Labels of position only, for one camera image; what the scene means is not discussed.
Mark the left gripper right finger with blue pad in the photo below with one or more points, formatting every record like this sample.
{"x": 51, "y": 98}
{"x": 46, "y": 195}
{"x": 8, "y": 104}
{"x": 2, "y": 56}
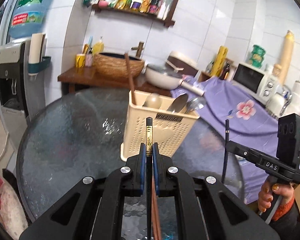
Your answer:
{"x": 155, "y": 154}

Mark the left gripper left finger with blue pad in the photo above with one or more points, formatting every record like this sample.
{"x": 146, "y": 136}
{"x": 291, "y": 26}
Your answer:
{"x": 142, "y": 168}

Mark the black gold chopstick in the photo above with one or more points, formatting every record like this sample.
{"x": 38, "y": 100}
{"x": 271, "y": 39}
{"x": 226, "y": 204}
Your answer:
{"x": 149, "y": 143}

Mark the wooden handle metal spoon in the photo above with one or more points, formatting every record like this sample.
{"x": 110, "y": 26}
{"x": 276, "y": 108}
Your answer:
{"x": 178, "y": 104}

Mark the all metal spoon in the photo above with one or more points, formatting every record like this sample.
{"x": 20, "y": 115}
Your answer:
{"x": 195, "y": 104}

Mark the brown wooden chopstick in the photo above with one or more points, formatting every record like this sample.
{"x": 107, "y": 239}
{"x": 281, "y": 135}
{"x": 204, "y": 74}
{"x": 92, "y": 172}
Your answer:
{"x": 130, "y": 77}
{"x": 155, "y": 215}

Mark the lone thin brown chopstick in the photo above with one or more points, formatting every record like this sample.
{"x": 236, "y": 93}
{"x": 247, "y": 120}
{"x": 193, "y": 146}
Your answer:
{"x": 225, "y": 161}

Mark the right hand gold nails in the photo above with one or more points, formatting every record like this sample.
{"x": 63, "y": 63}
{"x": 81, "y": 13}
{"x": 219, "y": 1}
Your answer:
{"x": 268, "y": 191}

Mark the cream plastic utensil holder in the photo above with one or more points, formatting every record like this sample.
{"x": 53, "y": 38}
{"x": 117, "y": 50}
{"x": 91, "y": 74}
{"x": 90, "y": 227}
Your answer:
{"x": 169, "y": 129}

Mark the purple floral cloth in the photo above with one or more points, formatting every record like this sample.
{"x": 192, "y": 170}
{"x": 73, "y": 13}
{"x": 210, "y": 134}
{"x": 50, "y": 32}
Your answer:
{"x": 240, "y": 119}

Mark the round glass table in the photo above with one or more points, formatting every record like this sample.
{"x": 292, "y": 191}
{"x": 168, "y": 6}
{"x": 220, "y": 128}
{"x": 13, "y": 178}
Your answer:
{"x": 80, "y": 135}

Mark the cream pot with lid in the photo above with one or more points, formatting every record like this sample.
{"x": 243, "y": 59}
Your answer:
{"x": 161, "y": 77}

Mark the white microwave oven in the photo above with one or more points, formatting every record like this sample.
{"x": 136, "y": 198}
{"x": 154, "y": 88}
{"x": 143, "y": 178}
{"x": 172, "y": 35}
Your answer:
{"x": 261, "y": 85}

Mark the brown white rice cooker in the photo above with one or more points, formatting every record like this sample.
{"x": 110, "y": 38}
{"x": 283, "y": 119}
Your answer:
{"x": 182, "y": 64}

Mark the wooden counter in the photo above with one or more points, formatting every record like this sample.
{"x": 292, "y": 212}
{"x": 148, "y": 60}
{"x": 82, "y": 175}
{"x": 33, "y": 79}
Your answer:
{"x": 76, "y": 79}

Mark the bronze faucet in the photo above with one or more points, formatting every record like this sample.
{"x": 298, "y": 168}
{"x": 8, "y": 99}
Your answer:
{"x": 138, "y": 49}

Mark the yellow tall package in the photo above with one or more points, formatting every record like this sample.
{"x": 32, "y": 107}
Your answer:
{"x": 219, "y": 61}

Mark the yellow soap bottle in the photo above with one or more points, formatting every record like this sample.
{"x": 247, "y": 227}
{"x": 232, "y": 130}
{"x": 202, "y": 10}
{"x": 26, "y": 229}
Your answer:
{"x": 98, "y": 47}

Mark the yellow mug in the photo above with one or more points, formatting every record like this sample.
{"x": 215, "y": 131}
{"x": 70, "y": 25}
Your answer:
{"x": 80, "y": 61}

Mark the green stacked bowls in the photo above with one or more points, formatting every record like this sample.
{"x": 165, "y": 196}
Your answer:
{"x": 257, "y": 56}

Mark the water dispenser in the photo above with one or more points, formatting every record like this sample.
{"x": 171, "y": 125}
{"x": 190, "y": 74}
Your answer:
{"x": 22, "y": 94}

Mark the dark soy sauce bottle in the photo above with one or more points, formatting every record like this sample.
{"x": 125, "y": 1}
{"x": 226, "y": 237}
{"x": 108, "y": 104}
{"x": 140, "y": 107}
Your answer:
{"x": 153, "y": 7}

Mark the paper cup holder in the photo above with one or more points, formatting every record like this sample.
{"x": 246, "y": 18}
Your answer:
{"x": 37, "y": 62}

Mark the blue water jug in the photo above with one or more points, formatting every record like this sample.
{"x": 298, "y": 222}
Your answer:
{"x": 28, "y": 17}

